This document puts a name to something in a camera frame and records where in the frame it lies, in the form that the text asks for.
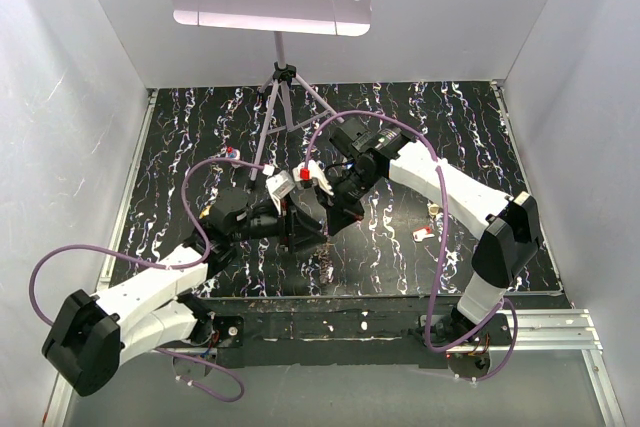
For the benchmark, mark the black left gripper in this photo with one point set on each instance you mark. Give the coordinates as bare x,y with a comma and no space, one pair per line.
305,232

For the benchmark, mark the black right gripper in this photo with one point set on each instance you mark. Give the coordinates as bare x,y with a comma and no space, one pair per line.
342,214

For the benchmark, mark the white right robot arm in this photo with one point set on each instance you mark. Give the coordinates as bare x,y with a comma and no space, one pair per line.
507,228

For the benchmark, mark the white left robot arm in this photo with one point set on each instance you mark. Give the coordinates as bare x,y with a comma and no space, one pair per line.
93,335

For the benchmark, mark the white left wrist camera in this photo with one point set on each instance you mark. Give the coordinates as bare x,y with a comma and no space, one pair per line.
279,184

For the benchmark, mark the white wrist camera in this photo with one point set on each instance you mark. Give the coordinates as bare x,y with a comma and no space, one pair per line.
279,184
307,175

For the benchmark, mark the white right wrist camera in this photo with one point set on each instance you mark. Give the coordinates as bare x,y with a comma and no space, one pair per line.
307,175

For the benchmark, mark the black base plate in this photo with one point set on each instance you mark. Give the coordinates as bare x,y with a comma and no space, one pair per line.
325,331

